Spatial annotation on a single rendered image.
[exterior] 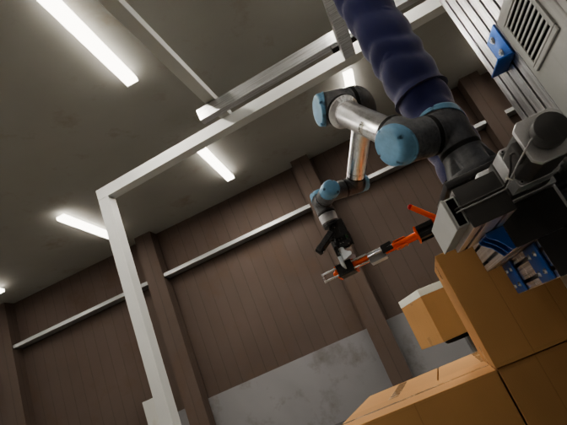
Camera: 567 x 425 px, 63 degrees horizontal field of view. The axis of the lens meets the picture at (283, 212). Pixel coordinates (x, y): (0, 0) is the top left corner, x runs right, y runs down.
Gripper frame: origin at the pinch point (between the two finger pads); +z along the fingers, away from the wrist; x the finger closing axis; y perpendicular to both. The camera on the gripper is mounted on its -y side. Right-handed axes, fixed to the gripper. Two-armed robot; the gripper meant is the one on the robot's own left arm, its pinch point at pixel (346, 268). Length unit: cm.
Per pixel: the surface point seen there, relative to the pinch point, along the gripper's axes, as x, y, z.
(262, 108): 183, -32, -200
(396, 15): -8, 66, -88
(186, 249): 498, -296, -230
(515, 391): -19, 35, 60
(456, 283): -19.5, 34.6, 23.7
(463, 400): -19, 19, 57
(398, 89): -6, 52, -57
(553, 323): -20, 55, 46
